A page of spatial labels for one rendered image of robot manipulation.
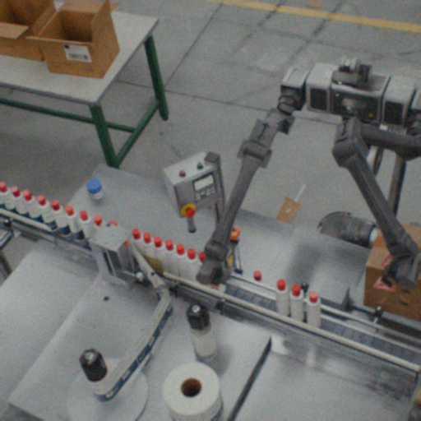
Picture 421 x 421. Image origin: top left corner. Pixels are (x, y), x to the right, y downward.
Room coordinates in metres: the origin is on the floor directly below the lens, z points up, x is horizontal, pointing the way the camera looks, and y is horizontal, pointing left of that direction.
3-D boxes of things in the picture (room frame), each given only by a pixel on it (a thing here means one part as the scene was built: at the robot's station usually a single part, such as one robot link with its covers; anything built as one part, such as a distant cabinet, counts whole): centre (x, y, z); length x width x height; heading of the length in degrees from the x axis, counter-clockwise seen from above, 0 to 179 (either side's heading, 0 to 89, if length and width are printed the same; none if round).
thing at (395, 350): (1.78, 0.00, 0.86); 1.65 x 0.08 x 0.04; 54
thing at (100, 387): (1.39, 0.50, 1.04); 0.09 x 0.09 x 0.29
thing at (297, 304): (1.59, -0.27, 0.98); 0.05 x 0.05 x 0.20
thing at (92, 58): (3.63, 0.55, 0.97); 0.51 x 0.39 x 0.37; 154
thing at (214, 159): (1.93, -0.04, 1.16); 0.04 x 0.04 x 0.67; 54
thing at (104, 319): (1.49, 0.37, 0.86); 0.80 x 0.67 x 0.05; 54
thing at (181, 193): (1.91, 0.04, 1.38); 0.17 x 0.10 x 0.19; 110
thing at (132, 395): (1.39, 0.50, 0.89); 0.31 x 0.31 x 0.01
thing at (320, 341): (1.78, 0.00, 0.85); 1.65 x 0.11 x 0.05; 54
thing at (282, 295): (1.62, -0.22, 0.98); 0.05 x 0.05 x 0.20
